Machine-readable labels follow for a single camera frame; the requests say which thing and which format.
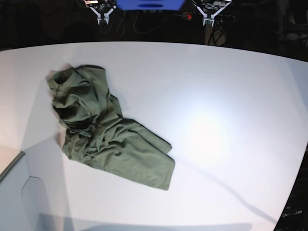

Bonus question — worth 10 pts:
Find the green t-shirt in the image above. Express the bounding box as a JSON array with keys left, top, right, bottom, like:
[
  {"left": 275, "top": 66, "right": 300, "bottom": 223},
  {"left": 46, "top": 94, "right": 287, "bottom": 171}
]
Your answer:
[{"left": 47, "top": 65, "right": 175, "bottom": 190}]

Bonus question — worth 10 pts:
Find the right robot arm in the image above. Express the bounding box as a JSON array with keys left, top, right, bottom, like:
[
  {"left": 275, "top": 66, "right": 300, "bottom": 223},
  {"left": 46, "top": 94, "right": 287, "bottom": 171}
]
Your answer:
[{"left": 81, "top": 0, "right": 117, "bottom": 8}]

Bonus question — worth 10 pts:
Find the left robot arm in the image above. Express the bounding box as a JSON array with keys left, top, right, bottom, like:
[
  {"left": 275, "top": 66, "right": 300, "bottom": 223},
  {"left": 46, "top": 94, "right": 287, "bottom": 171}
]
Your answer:
[{"left": 192, "top": 0, "right": 232, "bottom": 8}]

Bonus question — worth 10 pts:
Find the black power strip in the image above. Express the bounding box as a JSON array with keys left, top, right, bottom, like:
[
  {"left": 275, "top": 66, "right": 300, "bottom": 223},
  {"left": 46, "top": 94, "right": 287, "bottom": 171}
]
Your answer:
[{"left": 179, "top": 12, "right": 236, "bottom": 24}]

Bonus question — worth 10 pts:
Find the blue plastic bin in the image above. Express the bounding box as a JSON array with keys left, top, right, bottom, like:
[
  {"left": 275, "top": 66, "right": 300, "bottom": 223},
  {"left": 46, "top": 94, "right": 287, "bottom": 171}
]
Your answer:
[{"left": 116, "top": 0, "right": 185, "bottom": 11}]

